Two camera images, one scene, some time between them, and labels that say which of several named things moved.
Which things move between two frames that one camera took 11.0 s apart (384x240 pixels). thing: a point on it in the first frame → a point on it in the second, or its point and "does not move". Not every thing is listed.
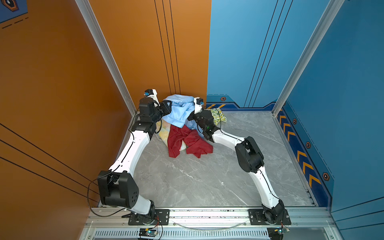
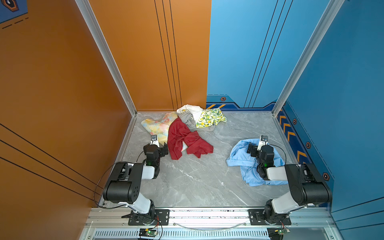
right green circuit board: (282, 231) does not move
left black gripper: (165, 110) → (163, 151)
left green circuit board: (146, 232) does not move
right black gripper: (191, 116) → (254, 148)
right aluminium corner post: (333, 8) does not move
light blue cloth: (181, 106) → (240, 158)
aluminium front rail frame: (113, 223) does not move
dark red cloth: (194, 144) does not move
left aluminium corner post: (86, 7) does not move
